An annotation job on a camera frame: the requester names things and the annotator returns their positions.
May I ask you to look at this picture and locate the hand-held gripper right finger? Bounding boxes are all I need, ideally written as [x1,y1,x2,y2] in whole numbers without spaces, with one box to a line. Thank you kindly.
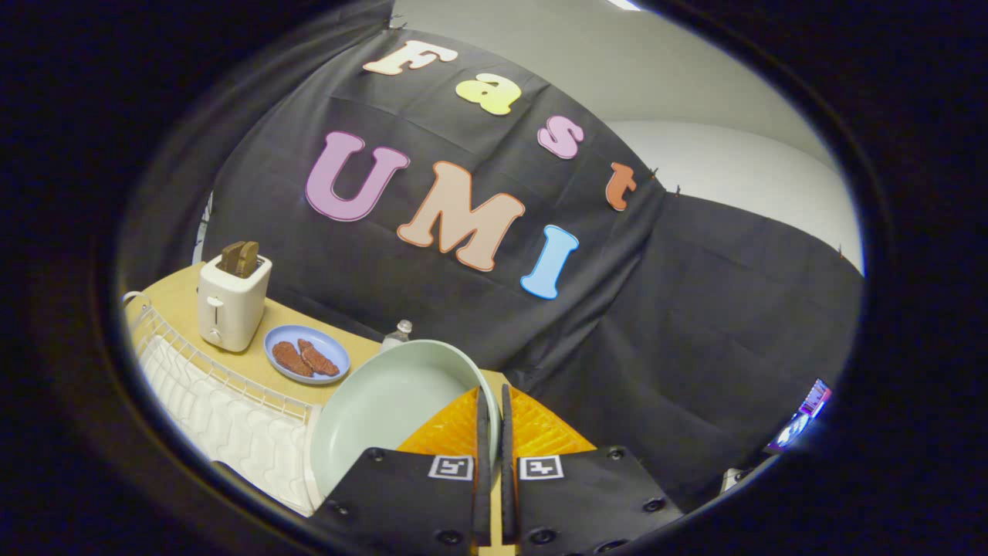
[500,384,685,556]

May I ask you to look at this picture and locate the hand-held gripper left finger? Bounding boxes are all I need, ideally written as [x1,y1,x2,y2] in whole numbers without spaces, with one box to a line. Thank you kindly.
[307,384,495,556]

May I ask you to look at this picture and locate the pale green plate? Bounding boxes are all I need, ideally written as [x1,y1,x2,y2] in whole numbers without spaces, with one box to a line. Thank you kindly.
[310,339,501,499]

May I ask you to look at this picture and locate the white wire dish rack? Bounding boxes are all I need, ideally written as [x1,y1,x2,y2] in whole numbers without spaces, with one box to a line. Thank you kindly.
[122,291,325,517]

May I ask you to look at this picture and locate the blue plate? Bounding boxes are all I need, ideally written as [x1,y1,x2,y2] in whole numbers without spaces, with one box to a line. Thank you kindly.
[264,324,351,385]

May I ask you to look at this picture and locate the clear plastic bottle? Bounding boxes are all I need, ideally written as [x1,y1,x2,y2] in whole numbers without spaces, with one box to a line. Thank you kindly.
[381,320,414,354]

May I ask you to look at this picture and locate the black backdrop cloth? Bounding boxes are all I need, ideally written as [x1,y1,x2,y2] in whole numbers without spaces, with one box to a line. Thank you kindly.
[117,0,864,514]

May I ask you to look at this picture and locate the brown bread piece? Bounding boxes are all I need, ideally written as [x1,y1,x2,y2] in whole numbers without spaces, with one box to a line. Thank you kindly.
[298,338,340,378]
[272,341,314,378]

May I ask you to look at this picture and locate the white toaster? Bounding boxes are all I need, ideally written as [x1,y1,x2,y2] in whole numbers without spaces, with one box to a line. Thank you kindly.
[198,254,273,354]

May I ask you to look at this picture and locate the lit screen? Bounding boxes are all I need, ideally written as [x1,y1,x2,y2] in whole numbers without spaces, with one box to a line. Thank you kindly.
[764,378,833,453]

